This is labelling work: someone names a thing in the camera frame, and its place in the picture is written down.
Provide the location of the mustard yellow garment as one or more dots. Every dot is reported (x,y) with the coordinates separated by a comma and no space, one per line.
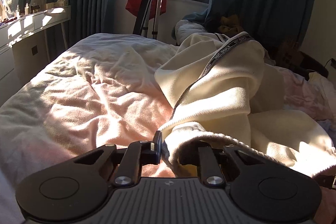
(230,26)

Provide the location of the red bag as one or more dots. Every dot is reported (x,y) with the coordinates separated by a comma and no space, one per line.
(133,7)

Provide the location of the wall charger with cable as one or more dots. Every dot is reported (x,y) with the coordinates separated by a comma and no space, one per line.
(331,62)

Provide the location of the white vanity desk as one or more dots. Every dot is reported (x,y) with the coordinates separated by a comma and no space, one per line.
(20,29)

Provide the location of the pink pastel bed sheet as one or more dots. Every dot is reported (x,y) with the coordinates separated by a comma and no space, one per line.
(102,90)

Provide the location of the pile of clothes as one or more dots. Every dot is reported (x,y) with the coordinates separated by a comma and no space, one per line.
(185,28)

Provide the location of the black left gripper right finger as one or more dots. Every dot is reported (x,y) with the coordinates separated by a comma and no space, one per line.
(257,186)

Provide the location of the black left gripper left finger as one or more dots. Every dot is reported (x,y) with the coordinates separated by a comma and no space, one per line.
(81,185)

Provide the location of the cream white sweatpants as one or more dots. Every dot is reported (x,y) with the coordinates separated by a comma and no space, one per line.
(222,92)

